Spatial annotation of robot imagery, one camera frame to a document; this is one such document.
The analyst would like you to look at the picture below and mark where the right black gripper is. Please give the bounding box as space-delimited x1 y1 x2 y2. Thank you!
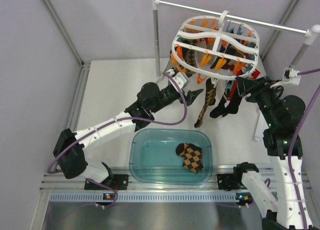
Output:
235 75 282 126

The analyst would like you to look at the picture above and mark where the brown argyle sock front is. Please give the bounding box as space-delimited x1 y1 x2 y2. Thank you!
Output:
194 79 217 128

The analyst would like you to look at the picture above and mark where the brown argyle sock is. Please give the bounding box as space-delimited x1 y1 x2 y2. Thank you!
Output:
175 143 204 174
194 79 217 128

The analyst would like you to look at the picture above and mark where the white oval clip hanger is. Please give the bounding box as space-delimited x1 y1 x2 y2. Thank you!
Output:
170 11 260 82

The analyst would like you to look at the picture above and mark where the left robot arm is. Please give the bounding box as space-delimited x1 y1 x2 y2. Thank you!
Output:
53 82 203 189

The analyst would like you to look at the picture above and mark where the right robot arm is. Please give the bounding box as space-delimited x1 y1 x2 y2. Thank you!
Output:
233 76 317 230

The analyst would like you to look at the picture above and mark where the red sock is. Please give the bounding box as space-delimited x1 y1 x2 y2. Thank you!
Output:
233 69 261 98

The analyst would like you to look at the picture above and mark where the black sock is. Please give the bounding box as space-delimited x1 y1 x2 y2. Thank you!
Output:
209 81 242 118

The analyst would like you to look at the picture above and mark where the brown patterned hanging sock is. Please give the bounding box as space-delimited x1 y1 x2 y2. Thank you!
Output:
182 39 198 68

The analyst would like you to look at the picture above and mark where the brown argyle sock back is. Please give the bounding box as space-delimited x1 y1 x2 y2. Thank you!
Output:
175 143 204 174

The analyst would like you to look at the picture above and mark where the teal plastic basin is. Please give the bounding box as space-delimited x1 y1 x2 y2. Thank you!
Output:
129 129 213 185

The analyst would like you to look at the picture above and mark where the white drying rack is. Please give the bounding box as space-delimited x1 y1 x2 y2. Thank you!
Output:
138 0 320 142

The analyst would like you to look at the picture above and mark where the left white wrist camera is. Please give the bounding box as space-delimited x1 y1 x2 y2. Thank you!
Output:
164 69 189 92

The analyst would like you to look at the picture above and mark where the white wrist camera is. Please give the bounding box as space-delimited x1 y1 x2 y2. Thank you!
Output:
282 67 301 86
164 69 189 92

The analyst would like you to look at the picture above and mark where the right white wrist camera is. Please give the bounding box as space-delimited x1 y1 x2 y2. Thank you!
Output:
282 67 301 86

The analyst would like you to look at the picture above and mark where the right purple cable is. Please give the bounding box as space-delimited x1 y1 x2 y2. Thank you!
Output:
287 67 320 230

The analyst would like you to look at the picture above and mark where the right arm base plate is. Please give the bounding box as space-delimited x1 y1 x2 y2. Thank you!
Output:
217 174 245 191

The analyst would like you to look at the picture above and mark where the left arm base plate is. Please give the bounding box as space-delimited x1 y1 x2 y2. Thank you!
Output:
84 174 129 191

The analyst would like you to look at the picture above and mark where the perforated cable duct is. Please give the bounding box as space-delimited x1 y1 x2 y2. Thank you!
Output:
49 192 250 203

